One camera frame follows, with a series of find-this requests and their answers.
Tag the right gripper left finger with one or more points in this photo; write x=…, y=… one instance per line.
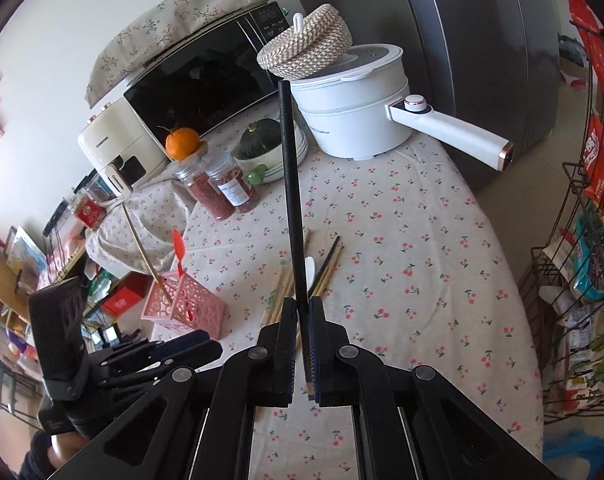
x=276, y=370

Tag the black microwave oven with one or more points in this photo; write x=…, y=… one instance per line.
x=210, y=76

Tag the cream air fryer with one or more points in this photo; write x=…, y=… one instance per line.
x=121, y=148

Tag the white plastic spoon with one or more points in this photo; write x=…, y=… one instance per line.
x=310, y=274

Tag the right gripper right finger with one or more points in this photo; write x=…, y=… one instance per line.
x=329, y=377

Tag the orange tangerine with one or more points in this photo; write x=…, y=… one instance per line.
x=181, y=143

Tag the wooden chopstick on table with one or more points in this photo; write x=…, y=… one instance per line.
x=287, y=284

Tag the green jade ornament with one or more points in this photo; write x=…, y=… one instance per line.
x=257, y=174

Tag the red labelled tea jar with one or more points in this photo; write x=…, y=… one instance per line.
x=88, y=211

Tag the left hand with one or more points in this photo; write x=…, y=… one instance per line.
x=63, y=447

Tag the long wooden chopstick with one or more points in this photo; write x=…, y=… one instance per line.
x=145, y=258

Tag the grey refrigerator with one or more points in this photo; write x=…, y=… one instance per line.
x=490, y=62

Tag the stacked white plates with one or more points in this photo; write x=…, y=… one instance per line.
x=269, y=165

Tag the disposable chopsticks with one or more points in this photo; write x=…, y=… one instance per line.
x=272, y=296

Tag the dark green squash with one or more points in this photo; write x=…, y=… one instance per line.
x=258, y=139

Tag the goji berry jar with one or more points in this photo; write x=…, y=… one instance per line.
x=192, y=174

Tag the black chopstick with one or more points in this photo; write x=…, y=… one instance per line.
x=295, y=225
x=322, y=269

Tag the black wire rack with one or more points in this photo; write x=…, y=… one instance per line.
x=563, y=291

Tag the pink perforated utensil basket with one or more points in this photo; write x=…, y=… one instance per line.
x=184, y=305

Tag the labelled snack jar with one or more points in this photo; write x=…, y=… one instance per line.
x=225, y=175

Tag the white electric cooking pot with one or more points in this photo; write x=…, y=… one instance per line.
x=361, y=106

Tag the woven rope basket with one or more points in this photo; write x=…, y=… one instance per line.
x=311, y=44

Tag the red plastic spoon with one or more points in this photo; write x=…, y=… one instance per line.
x=180, y=251

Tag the floral cloth cover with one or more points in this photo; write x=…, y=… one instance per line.
x=154, y=31

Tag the cherry print tablecloth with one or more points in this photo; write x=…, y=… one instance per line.
x=421, y=277

